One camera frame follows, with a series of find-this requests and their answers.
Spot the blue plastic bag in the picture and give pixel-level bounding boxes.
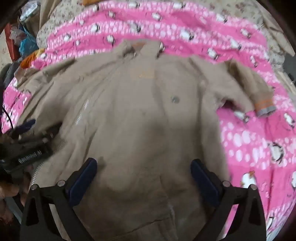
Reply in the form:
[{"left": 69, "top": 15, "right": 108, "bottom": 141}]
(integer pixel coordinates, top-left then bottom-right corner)
[{"left": 18, "top": 24, "right": 39, "bottom": 58}]

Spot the beige cloth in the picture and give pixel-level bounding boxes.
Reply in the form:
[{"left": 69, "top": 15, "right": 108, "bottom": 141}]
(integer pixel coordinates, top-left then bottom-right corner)
[{"left": 30, "top": 0, "right": 78, "bottom": 36}]

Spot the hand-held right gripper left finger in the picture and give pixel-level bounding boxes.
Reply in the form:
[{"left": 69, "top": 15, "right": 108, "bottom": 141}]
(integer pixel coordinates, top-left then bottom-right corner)
[{"left": 20, "top": 158, "right": 98, "bottom": 241}]

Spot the pink penguin print blanket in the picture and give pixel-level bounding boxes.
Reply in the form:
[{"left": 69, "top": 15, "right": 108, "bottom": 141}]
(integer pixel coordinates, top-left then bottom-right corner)
[{"left": 0, "top": 0, "right": 296, "bottom": 241}]

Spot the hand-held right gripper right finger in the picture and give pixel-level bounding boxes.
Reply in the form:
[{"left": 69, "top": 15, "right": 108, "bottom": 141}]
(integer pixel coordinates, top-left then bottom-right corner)
[{"left": 190, "top": 159, "right": 270, "bottom": 241}]

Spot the person's left hand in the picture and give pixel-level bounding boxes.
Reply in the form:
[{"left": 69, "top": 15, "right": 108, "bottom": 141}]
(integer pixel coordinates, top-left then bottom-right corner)
[{"left": 0, "top": 170, "right": 31, "bottom": 224}]

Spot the clear plastic wrapper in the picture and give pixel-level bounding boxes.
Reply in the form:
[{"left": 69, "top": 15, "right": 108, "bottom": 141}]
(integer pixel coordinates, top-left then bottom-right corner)
[{"left": 19, "top": 0, "right": 41, "bottom": 22}]

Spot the tan zip jacket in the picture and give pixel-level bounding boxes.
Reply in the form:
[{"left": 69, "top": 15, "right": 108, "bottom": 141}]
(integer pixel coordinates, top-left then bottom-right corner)
[{"left": 14, "top": 40, "right": 277, "bottom": 241}]

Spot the speckled beige bedsheet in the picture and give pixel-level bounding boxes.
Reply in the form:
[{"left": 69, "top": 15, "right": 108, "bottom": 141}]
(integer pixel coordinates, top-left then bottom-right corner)
[{"left": 37, "top": 0, "right": 290, "bottom": 61}]

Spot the grey cloth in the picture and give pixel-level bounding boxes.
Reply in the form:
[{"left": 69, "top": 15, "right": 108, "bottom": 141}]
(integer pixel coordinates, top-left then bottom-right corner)
[{"left": 0, "top": 61, "right": 22, "bottom": 93}]

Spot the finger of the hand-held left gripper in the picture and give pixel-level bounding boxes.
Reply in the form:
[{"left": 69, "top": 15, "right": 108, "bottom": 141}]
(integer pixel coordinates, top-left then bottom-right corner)
[
  {"left": 32, "top": 124, "right": 62, "bottom": 144},
  {"left": 10, "top": 119, "right": 37, "bottom": 139}
]

